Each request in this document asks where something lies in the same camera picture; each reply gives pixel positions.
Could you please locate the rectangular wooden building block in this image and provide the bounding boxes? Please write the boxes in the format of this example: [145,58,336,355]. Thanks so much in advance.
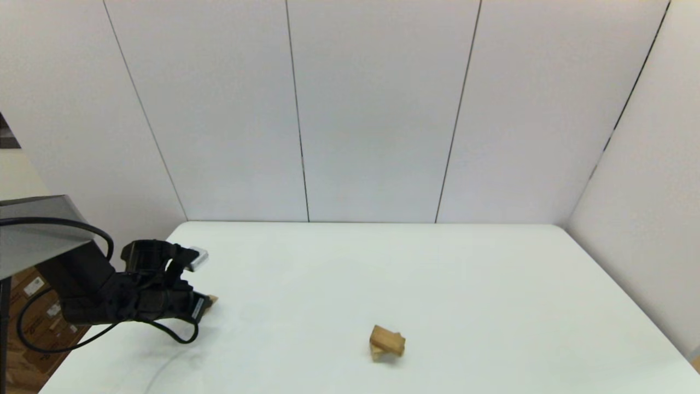
[370,325,406,357]

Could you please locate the brown cardboard box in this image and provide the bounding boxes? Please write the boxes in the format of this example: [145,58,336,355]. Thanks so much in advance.
[11,271,61,307]
[5,356,55,392]
[11,304,91,367]

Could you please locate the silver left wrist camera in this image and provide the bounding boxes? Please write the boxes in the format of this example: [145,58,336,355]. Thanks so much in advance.
[183,246,209,273]

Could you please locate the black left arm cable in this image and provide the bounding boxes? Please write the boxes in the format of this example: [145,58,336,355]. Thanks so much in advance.
[0,217,200,354]

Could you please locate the dark wall window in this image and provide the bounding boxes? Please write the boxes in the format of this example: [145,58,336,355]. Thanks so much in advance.
[0,112,22,150]

